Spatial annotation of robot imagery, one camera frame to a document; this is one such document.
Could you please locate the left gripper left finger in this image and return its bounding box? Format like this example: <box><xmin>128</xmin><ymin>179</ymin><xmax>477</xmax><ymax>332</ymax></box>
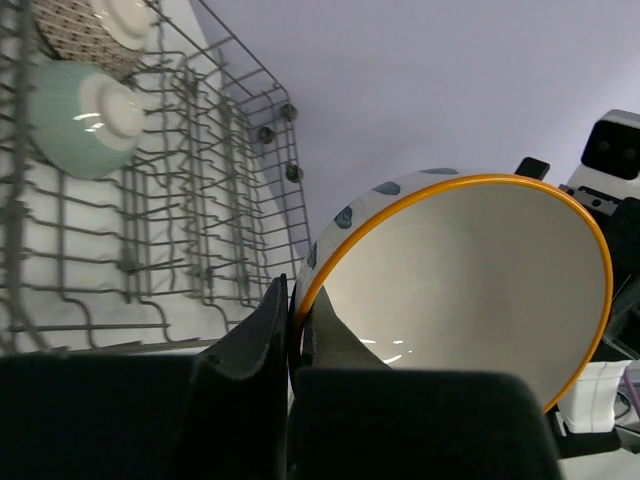
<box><xmin>1</xmin><ymin>278</ymin><xmax>288</xmax><ymax>479</ymax></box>

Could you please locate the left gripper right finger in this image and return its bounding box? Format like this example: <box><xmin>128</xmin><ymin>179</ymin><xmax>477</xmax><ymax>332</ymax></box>
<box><xmin>292</xmin><ymin>292</ymin><xmax>562</xmax><ymax>479</ymax></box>

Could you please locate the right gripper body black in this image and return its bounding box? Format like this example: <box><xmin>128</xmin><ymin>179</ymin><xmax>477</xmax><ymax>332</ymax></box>
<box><xmin>514</xmin><ymin>156</ymin><xmax>640</xmax><ymax>361</ymax></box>

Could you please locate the white bowl striped outside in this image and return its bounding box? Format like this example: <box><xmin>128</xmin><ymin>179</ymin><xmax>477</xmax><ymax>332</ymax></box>
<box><xmin>289</xmin><ymin>168</ymin><xmax>614</xmax><ymax>410</ymax></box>

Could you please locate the light green bowl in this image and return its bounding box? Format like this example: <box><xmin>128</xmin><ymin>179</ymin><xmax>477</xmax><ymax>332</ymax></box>
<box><xmin>27</xmin><ymin>60</ymin><xmax>145</xmax><ymax>180</ymax></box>

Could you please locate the red patterned bowl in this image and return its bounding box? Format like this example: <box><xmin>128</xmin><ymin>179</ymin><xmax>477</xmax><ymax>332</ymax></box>
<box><xmin>32</xmin><ymin>0</ymin><xmax>154</xmax><ymax>79</ymax></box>

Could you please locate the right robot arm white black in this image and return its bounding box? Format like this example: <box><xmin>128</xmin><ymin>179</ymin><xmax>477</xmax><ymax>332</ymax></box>
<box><xmin>547</xmin><ymin>165</ymin><xmax>639</xmax><ymax>459</ymax></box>

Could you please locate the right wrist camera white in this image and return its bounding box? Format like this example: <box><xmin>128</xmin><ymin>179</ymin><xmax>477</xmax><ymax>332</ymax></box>
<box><xmin>567</xmin><ymin>109</ymin><xmax>639</xmax><ymax>199</ymax></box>

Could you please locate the grey wire dish rack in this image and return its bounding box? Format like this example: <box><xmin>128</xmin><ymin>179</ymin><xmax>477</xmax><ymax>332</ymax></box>
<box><xmin>1</xmin><ymin>1</ymin><xmax>310</xmax><ymax>355</ymax></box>

